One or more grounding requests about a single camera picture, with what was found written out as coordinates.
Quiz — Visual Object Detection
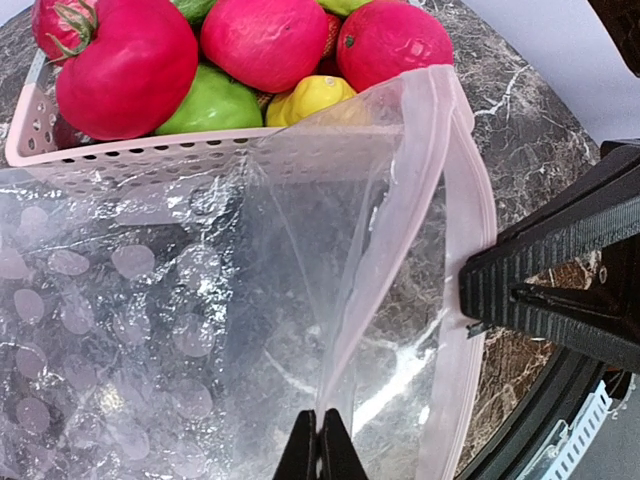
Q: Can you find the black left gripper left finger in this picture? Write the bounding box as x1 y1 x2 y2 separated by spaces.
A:
273 410 319 480

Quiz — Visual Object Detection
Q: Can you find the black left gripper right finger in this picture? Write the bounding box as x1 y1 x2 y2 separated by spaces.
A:
319 408 368 480

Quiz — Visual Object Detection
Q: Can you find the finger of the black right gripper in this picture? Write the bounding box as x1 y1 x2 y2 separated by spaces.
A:
507 249 639 373
459 143 639 320

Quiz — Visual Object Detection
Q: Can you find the clear zip top bag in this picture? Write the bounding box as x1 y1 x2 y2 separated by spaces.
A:
1 66 496 479

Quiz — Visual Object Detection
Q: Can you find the red fruit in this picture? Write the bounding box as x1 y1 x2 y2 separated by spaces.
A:
31 0 98 65
200 0 329 93
336 1 454 92

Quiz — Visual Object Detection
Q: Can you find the red tomato with stem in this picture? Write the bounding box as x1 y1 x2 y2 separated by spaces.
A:
56 1 199 141

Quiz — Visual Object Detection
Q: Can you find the yellow pepper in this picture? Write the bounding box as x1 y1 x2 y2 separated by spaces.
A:
265 75 357 128

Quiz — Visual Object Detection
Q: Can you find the green pear-like fruit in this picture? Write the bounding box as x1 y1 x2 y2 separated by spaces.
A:
317 0 371 17

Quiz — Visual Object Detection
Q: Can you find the green apple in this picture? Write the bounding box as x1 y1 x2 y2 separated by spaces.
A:
154 64 263 135

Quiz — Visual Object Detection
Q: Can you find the pink plastic basket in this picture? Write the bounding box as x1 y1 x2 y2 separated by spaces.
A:
5 50 277 167

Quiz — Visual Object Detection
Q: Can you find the green orange mango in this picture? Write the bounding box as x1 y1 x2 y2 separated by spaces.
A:
171 0 217 25

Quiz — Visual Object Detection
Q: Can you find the black front frame rail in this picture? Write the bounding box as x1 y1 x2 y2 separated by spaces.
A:
457 347 606 480

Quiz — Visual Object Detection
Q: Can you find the white slotted cable duct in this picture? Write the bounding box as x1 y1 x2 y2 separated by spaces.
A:
516 381 613 480

